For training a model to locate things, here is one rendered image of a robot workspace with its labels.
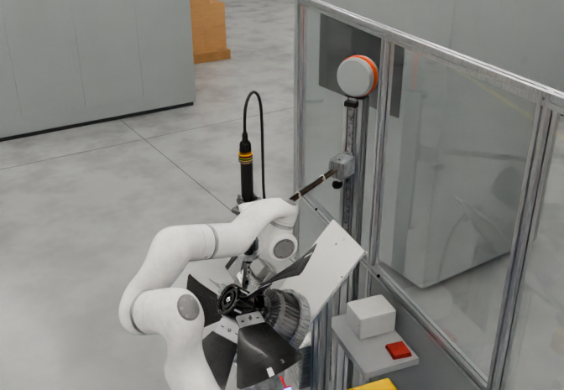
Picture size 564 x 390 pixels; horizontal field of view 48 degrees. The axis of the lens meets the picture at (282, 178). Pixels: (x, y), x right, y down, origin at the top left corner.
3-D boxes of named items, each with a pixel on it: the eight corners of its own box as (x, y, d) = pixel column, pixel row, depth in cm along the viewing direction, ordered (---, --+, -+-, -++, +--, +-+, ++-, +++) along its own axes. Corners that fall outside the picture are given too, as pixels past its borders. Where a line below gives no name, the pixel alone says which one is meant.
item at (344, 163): (340, 169, 258) (341, 149, 254) (356, 173, 254) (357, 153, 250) (327, 178, 250) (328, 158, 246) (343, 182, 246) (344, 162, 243)
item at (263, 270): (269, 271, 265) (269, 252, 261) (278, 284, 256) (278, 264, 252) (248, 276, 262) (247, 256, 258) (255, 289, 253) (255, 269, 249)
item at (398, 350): (403, 343, 256) (403, 339, 255) (411, 356, 249) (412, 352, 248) (384, 346, 254) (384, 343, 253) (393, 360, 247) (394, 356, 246)
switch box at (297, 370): (321, 366, 278) (323, 326, 269) (331, 380, 271) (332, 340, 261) (290, 376, 273) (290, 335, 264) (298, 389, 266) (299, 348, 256)
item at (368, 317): (376, 309, 276) (378, 288, 272) (395, 331, 263) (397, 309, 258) (342, 318, 271) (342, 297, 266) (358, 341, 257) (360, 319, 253)
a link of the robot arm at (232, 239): (206, 192, 157) (286, 192, 180) (187, 248, 162) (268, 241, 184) (228, 209, 152) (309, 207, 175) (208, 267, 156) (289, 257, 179)
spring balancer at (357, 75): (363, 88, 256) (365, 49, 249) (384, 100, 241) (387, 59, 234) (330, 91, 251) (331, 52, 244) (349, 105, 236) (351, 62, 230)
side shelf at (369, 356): (374, 311, 280) (374, 306, 279) (418, 364, 249) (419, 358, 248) (325, 324, 272) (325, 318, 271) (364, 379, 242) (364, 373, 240)
